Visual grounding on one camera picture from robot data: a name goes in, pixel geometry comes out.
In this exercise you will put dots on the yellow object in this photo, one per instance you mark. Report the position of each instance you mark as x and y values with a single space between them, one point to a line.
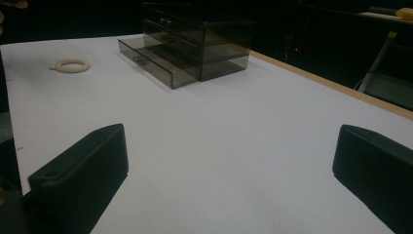
405 13

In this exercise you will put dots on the grey metal stand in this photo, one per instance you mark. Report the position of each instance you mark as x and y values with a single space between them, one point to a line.
378 61

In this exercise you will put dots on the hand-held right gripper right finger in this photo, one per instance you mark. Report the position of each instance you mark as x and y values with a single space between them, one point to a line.
376 172

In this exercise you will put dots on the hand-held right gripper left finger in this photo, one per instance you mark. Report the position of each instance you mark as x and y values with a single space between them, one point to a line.
81 175

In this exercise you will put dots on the smoky transparent drawer organizer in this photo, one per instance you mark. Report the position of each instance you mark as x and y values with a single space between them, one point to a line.
207 42

